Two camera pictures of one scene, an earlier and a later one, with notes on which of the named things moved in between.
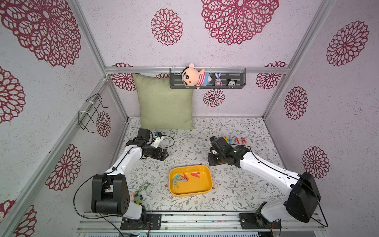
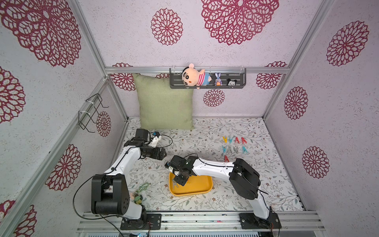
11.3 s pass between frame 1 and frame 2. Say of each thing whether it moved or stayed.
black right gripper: moved
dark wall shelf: stayed
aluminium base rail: stayed
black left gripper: stayed
